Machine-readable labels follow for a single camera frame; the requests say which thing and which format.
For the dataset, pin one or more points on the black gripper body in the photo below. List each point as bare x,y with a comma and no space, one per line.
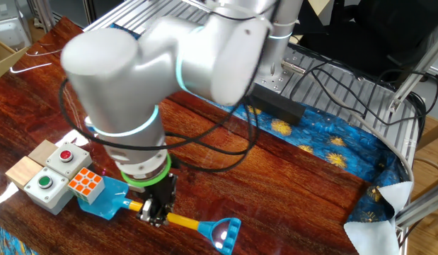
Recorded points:
165,195

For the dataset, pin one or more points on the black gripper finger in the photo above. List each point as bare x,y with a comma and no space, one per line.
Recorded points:
149,212

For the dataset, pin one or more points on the blue toy shovel yellow shaft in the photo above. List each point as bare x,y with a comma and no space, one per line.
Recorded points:
105,202

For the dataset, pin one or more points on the Rubik's cube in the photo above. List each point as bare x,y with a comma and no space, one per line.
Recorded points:
86,182

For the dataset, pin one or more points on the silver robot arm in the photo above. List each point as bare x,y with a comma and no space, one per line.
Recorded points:
133,71

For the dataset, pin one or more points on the white box red button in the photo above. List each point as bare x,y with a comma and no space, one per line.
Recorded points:
75,163

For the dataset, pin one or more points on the white box green button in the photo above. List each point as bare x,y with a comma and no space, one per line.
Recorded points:
52,198

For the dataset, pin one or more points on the glossy wood grain mat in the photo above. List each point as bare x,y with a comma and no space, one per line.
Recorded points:
275,184

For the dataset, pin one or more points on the light wooden block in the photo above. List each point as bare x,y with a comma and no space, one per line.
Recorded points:
41,152
22,171

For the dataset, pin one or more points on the black foam block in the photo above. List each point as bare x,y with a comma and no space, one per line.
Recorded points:
279,106

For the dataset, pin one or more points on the blue starry cloth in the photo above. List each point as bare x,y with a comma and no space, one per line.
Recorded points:
317,131

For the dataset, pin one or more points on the silver metal case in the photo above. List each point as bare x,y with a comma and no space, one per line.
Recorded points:
10,28

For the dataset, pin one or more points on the black office chair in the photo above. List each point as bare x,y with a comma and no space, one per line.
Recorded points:
374,32

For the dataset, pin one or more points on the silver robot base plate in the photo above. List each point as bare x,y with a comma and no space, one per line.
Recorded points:
286,79

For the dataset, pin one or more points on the aluminium frame post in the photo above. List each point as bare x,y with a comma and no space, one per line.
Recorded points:
413,74
420,209

